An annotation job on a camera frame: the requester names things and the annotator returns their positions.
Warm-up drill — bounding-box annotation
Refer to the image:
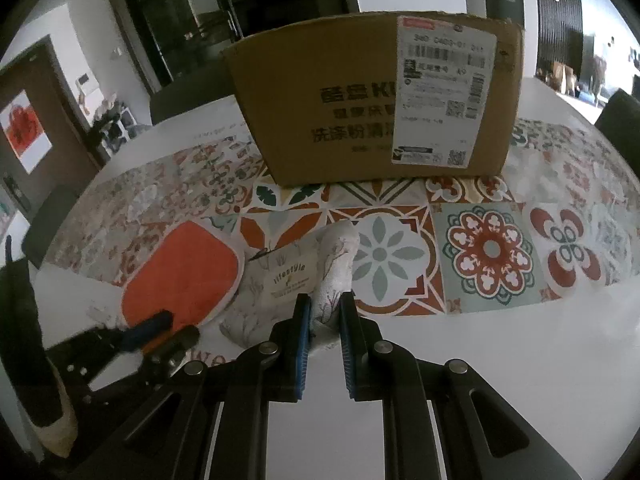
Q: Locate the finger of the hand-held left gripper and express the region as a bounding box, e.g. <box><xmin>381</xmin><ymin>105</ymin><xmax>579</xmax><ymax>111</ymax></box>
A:
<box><xmin>142</xmin><ymin>325</ymin><xmax>201</xmax><ymax>363</ymax></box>
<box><xmin>119</xmin><ymin>310</ymin><xmax>174</xmax><ymax>352</ymax></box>

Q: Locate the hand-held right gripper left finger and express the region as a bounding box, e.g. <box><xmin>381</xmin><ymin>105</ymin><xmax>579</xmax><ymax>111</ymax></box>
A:
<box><xmin>50</xmin><ymin>294</ymin><xmax>313</xmax><ymax>480</ymax></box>

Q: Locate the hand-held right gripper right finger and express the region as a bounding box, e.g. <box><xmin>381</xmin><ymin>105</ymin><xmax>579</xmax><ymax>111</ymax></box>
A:
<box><xmin>340</xmin><ymin>291</ymin><xmax>596</xmax><ymax>480</ymax></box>

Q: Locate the orange pot holder cloth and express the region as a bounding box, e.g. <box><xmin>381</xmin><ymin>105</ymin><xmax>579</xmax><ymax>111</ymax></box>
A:
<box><xmin>120</xmin><ymin>220</ymin><xmax>245</xmax><ymax>328</ymax></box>

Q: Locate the white floral fabric pouch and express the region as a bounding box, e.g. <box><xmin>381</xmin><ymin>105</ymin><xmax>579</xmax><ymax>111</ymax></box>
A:
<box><xmin>219</xmin><ymin>221</ymin><xmax>361</xmax><ymax>351</ymax></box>

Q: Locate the brown cardboard box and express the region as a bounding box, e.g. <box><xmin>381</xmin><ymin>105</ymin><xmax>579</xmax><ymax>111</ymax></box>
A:
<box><xmin>222</xmin><ymin>11</ymin><xmax>526</xmax><ymax>188</ymax></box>

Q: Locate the dark dining chair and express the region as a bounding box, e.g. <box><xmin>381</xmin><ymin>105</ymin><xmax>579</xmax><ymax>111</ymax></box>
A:
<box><xmin>149</xmin><ymin>77</ymin><xmax>241</xmax><ymax>126</ymax></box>
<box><xmin>22</xmin><ymin>185</ymin><xmax>81</xmax><ymax>268</ymax></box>
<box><xmin>595</xmin><ymin>87</ymin><xmax>640</xmax><ymax>161</ymax></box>

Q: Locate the floral patterned table mat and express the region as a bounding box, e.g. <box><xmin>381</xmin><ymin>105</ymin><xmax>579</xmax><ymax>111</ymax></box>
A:
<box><xmin>45</xmin><ymin>110</ymin><xmax>640</xmax><ymax>318</ymax></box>

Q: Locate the shoe rack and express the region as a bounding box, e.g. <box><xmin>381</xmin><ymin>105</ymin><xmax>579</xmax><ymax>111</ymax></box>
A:
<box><xmin>90</xmin><ymin>92</ymin><xmax>138</xmax><ymax>156</ymax></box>

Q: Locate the red and white door poster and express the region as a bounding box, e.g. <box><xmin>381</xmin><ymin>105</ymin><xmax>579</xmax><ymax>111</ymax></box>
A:
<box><xmin>0</xmin><ymin>90</ymin><xmax>53</xmax><ymax>171</ymax></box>

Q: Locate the brown wooden door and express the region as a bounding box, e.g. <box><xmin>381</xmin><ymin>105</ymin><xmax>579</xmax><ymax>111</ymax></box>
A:
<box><xmin>0</xmin><ymin>35</ymin><xmax>103</xmax><ymax>221</ymax></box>

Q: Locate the black framed glass sliding door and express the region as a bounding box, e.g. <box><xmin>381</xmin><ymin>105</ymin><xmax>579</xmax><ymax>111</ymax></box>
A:
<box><xmin>102</xmin><ymin>0</ymin><xmax>358</xmax><ymax>96</ymax></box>

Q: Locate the dark slatted wall panel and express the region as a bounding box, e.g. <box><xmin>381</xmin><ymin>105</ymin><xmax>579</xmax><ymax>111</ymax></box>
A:
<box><xmin>532</xmin><ymin>0</ymin><xmax>583</xmax><ymax>78</ymax></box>

